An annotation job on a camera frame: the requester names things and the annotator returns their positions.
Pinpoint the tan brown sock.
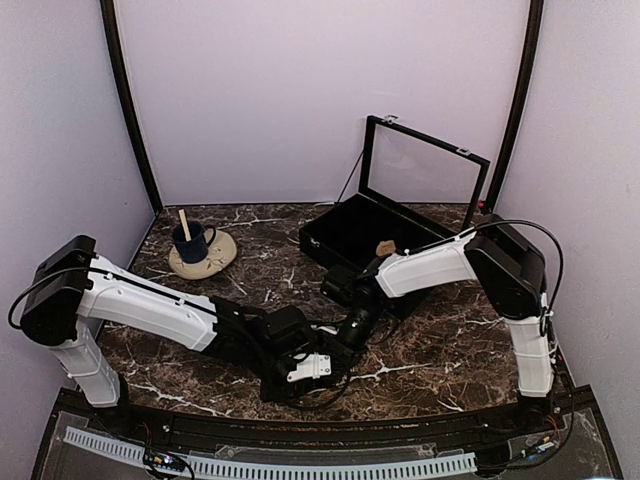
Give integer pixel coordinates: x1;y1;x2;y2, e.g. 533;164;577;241
375;240;397;257

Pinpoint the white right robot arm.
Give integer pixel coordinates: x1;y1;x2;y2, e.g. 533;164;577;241
321;215;559;434

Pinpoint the dark blue mug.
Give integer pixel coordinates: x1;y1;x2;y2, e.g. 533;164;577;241
171;221;216;264

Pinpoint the beige ceramic saucer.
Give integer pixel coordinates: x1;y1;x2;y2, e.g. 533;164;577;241
168;228;237;280

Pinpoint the black glass-lid display box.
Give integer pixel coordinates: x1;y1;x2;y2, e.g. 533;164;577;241
299;115;490;307

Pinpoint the white slotted cable duct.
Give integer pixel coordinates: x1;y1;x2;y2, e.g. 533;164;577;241
63;427;477;479

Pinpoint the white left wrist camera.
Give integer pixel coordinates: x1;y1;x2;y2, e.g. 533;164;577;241
286;352;332;383

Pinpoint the black table edge rail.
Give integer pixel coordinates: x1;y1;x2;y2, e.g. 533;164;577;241
92;392;571;450

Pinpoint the wooden stir stick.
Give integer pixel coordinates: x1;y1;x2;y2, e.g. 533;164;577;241
178;209;192;242

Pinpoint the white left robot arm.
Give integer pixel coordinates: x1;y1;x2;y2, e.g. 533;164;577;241
8;235;353;436

